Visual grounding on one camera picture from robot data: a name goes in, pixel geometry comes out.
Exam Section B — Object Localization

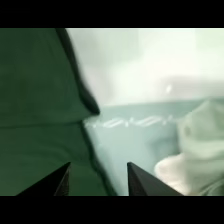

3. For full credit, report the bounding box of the white garment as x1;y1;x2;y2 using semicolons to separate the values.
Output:
153;98;224;197

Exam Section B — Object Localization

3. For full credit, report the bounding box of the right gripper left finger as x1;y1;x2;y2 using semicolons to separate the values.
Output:
15;161;72;197

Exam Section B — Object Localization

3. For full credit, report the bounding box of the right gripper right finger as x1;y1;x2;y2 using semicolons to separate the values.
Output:
126;161;184;197

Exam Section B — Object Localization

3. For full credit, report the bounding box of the green shirt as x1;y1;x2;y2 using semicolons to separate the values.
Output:
0;27;118;197

